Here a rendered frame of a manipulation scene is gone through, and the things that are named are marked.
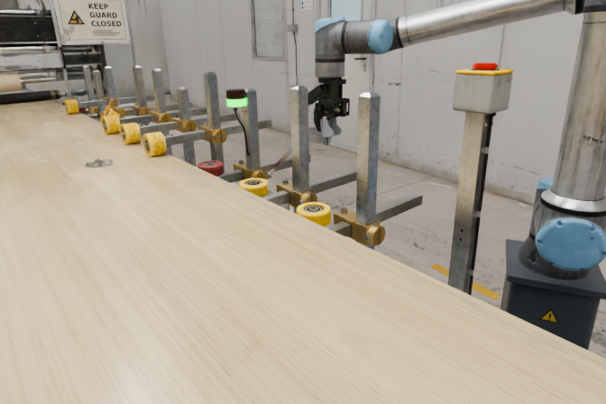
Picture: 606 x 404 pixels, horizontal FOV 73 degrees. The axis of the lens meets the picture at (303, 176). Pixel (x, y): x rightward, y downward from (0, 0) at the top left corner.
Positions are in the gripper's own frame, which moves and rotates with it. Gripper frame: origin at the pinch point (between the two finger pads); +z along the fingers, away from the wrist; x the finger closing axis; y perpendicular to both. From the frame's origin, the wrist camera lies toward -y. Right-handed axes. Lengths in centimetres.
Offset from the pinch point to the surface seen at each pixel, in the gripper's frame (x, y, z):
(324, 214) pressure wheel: -31.7, 32.0, 6.0
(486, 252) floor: 144, -4, 97
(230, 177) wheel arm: -24.0, -20.2, 11.5
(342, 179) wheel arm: 2.4, 5.5, 12.6
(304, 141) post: -17.1, 9.2, -4.4
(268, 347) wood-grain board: -66, 57, 6
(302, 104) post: -17.5, 9.2, -14.6
